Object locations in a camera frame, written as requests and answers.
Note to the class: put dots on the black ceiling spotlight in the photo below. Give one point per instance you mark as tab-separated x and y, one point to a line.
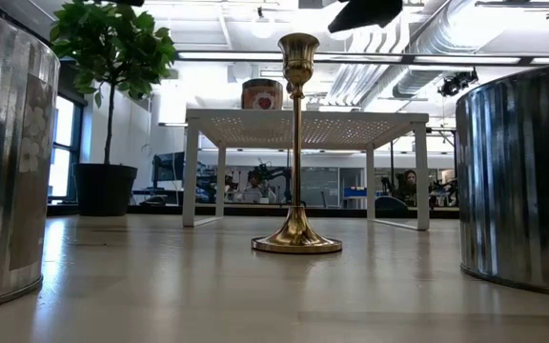
455	83

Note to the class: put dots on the person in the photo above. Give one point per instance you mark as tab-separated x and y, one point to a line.
254	190
409	183

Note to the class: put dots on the black background robot arm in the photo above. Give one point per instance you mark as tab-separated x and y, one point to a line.
270	172

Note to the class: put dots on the brass candlestick holder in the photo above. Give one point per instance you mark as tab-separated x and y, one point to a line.
297	228

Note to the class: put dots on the white perforated shelf riser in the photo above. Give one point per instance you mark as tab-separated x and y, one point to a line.
236	115

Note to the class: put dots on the silver ventilation duct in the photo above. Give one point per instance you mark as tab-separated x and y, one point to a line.
427	43

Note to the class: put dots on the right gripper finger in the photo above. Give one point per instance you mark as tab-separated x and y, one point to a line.
370	13

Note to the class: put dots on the black computer monitor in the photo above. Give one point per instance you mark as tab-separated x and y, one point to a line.
168	167

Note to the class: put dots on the round white ceiling lamp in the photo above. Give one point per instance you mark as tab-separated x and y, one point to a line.
262	26

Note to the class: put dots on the green potted plant black pot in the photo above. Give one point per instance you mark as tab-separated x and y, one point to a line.
105	190

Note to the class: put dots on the window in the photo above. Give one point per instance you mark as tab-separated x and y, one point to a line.
62	147

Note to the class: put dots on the red candle tin heart label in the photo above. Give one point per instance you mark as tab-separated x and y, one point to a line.
262	97
517	190

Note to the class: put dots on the black ceiling track light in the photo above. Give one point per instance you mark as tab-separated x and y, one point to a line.
517	4

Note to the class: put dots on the black office chair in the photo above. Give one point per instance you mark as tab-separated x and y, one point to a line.
391	204

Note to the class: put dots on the black aluminium rig frame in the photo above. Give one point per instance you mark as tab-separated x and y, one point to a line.
160	210

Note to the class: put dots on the blue bin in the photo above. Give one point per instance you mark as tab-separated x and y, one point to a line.
355	192

